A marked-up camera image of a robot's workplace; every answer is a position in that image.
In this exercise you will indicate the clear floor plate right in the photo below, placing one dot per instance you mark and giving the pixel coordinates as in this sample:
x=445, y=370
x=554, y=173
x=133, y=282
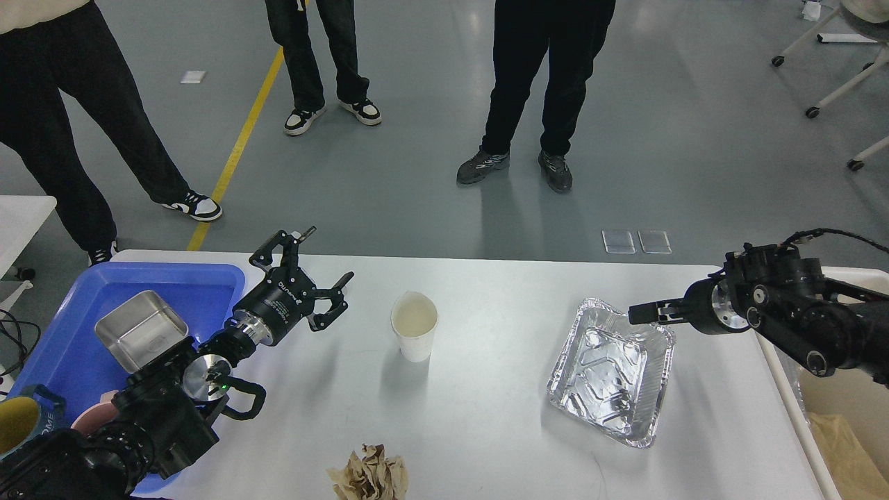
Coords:
x=654, y=241

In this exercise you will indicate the white paper cup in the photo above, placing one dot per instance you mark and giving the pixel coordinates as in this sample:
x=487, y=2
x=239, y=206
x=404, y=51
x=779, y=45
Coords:
x=413, y=319

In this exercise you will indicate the crumpled brown paper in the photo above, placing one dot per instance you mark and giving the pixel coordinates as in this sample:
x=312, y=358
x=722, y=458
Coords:
x=374, y=476

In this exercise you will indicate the pink ribbed mug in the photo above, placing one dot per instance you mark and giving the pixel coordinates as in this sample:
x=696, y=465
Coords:
x=96, y=415

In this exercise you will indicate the clear floor plate left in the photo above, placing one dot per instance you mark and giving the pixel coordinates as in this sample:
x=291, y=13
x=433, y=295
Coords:
x=618, y=242

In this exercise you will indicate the stainless steel square tray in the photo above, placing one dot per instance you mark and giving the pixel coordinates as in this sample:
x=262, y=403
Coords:
x=140, y=330

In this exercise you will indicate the blue plastic tray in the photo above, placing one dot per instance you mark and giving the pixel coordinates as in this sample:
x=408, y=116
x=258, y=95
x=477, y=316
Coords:
x=160, y=429

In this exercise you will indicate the clear floor plate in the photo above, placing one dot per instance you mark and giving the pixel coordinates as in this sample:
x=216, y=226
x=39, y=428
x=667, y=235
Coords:
x=618, y=242
x=654, y=241

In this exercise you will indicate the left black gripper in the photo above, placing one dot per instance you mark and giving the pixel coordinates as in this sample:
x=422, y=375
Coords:
x=278, y=302

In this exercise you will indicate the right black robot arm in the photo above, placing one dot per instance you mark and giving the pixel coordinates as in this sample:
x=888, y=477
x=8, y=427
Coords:
x=821, y=323

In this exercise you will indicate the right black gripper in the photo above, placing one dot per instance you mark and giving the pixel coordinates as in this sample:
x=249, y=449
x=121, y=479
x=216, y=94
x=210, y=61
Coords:
x=705, y=306

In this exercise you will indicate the white side table left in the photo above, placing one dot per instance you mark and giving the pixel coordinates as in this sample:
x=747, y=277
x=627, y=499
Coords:
x=21, y=218

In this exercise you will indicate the white rolling chair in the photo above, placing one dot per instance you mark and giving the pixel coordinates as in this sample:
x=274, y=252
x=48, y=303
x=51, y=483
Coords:
x=834, y=57

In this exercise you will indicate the aluminium foil tray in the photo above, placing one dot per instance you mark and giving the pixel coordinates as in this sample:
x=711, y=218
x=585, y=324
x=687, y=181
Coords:
x=613, y=375

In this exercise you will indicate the teal yellow HOME mug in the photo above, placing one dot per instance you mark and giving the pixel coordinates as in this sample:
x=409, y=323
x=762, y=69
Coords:
x=34, y=412

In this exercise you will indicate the white paper on floor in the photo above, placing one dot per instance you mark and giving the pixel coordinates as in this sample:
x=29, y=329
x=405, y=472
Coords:
x=193, y=77

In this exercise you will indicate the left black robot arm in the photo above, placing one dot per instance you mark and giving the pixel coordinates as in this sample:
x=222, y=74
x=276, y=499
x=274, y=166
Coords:
x=138, y=363

